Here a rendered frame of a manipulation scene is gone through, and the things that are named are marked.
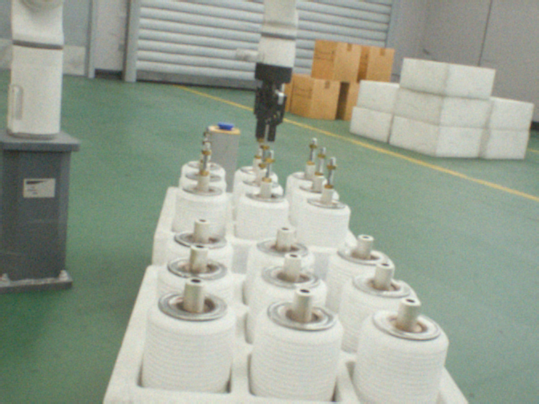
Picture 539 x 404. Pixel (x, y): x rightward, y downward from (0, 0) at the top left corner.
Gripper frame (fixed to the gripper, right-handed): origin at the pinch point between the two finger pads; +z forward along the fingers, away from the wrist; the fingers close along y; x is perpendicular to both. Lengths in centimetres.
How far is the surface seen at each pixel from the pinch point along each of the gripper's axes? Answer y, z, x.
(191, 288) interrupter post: -63, 8, 26
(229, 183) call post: 25.6, 16.4, -0.9
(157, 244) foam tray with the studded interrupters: -15.4, 19.2, 22.2
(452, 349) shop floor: -27, 35, -35
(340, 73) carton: 354, -4, -169
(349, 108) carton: 357, 22, -183
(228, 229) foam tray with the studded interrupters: -10.4, 17.3, 8.2
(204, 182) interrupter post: -10.5, 8.4, 13.9
